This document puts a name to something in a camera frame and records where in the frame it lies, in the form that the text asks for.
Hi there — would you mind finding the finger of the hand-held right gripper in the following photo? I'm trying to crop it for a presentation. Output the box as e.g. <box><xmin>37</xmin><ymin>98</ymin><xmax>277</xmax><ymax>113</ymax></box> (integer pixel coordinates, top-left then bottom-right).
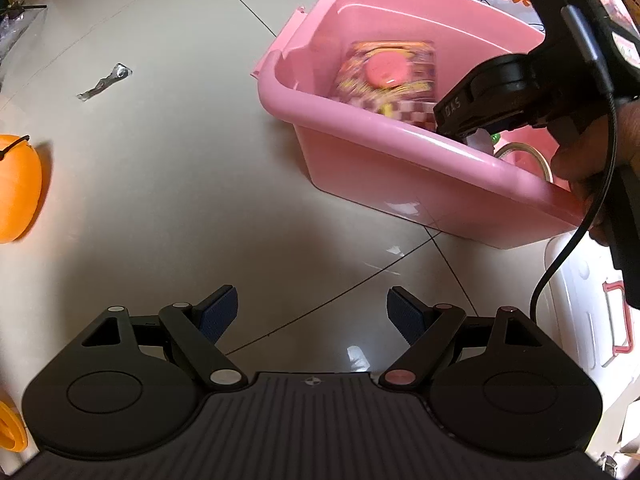
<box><xmin>432</xmin><ymin>85</ymin><xmax>503</xmax><ymax>147</ymax></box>

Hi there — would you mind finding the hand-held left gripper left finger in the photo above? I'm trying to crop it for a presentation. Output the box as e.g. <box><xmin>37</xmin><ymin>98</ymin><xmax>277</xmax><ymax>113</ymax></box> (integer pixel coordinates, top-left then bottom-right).
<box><xmin>81</xmin><ymin>285</ymin><xmax>249</xmax><ymax>392</ymax></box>

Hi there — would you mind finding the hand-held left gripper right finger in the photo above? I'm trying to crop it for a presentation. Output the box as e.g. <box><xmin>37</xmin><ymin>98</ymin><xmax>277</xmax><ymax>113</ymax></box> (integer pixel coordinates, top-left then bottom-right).
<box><xmin>379</xmin><ymin>286</ymin><xmax>544</xmax><ymax>392</ymax></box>

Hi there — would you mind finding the small white object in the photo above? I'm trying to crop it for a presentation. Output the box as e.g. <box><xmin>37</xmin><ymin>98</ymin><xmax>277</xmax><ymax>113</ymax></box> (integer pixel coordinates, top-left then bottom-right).
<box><xmin>462</xmin><ymin>127</ymin><xmax>502</xmax><ymax>155</ymax></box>

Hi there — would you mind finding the pink plastic bin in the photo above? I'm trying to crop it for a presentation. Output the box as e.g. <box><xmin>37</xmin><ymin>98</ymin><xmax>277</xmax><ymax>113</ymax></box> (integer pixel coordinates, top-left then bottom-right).
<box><xmin>250</xmin><ymin>0</ymin><xmax>601</xmax><ymax>251</ymax></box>

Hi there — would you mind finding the person's right hand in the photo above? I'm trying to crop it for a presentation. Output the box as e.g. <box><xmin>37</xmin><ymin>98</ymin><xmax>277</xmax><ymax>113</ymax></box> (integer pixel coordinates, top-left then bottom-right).
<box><xmin>550</xmin><ymin>102</ymin><xmax>640</xmax><ymax>247</ymax></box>

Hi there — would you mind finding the pink checkered toy package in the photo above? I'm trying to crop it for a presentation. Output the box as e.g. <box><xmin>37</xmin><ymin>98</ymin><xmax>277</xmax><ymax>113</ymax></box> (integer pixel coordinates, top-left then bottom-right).
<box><xmin>330</xmin><ymin>39</ymin><xmax>442</xmax><ymax>127</ymax></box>

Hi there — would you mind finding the clear tape roll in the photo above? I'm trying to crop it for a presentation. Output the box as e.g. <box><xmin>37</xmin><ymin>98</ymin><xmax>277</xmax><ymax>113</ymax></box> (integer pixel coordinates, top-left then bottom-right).
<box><xmin>492</xmin><ymin>142</ymin><xmax>554</xmax><ymax>182</ymax></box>

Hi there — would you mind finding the orange plastic pumpkin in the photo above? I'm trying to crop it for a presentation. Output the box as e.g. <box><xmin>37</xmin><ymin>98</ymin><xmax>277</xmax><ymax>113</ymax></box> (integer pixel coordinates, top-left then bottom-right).
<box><xmin>0</xmin><ymin>134</ymin><xmax>44</xmax><ymax>245</ymax></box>

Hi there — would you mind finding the silver foil wrapper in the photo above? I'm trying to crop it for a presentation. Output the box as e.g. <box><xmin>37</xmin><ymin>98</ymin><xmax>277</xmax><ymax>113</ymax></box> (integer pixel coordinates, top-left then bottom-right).
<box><xmin>76</xmin><ymin>62</ymin><xmax>134</xmax><ymax>101</ymax></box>

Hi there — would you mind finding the clear plastic bag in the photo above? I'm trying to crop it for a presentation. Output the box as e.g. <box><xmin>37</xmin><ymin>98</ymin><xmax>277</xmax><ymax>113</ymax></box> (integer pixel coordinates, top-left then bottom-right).
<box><xmin>0</xmin><ymin>7</ymin><xmax>48</xmax><ymax>63</ymax></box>

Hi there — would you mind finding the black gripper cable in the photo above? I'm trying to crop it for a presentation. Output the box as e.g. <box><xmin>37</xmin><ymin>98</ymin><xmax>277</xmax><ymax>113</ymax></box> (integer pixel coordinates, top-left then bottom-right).
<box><xmin>530</xmin><ymin>4</ymin><xmax>619</xmax><ymax>323</ymax></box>

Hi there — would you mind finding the white storage box red handle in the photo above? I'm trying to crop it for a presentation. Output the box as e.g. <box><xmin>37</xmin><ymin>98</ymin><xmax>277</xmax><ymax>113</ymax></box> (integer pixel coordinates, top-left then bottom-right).
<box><xmin>544</xmin><ymin>232</ymin><xmax>640</xmax><ymax>463</ymax></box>

